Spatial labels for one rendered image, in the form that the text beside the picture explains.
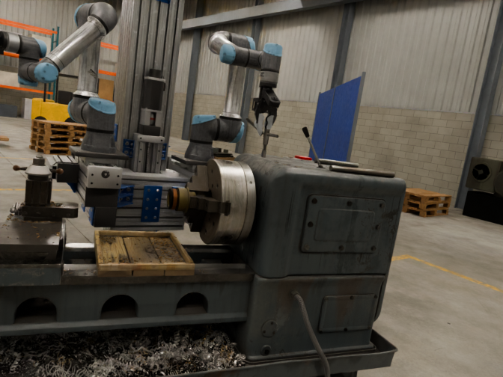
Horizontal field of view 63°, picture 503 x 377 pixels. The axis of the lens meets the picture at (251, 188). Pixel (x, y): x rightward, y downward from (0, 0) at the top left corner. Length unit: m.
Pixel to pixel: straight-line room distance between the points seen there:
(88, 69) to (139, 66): 0.25
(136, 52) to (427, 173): 10.84
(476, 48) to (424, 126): 2.28
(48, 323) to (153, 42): 1.37
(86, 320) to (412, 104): 12.07
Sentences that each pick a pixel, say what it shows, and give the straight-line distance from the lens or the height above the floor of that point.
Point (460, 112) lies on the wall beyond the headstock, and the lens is 12.15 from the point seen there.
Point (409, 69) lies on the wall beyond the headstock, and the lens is 13.21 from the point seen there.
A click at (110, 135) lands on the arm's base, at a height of 1.24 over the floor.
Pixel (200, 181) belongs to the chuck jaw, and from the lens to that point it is 1.52.
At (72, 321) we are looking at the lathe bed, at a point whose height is 0.71.
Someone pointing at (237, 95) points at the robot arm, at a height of 1.51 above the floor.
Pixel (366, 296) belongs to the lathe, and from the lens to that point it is 1.73.
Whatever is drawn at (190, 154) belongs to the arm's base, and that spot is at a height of 1.19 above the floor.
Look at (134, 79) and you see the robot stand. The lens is 2.16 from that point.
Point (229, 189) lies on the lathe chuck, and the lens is 1.39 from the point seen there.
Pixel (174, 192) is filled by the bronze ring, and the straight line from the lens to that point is 1.46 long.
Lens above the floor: 1.39
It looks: 9 degrees down
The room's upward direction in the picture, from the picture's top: 8 degrees clockwise
